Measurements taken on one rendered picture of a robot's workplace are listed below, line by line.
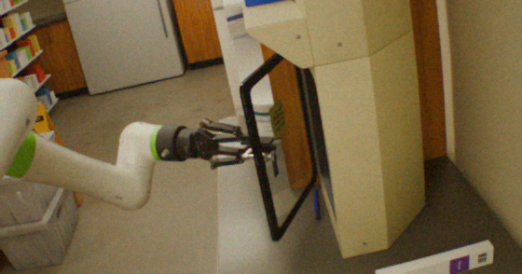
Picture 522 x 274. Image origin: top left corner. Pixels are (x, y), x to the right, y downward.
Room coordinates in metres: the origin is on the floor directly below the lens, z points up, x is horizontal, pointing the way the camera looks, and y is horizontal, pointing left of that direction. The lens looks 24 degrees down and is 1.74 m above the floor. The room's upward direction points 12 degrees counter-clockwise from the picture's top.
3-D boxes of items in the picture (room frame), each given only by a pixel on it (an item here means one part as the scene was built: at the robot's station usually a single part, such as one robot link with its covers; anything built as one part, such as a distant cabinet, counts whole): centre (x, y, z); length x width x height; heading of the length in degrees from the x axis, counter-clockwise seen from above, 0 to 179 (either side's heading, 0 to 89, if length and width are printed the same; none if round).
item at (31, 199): (2.85, 1.50, 0.49); 0.60 x 0.42 x 0.33; 179
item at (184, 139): (1.22, 0.15, 1.20); 0.09 x 0.07 x 0.08; 62
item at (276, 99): (1.17, -0.05, 1.19); 0.30 x 0.01 x 0.40; 151
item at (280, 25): (1.15, -0.07, 1.46); 0.32 x 0.12 x 0.10; 179
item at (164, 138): (1.25, 0.22, 1.20); 0.12 x 0.06 x 0.09; 152
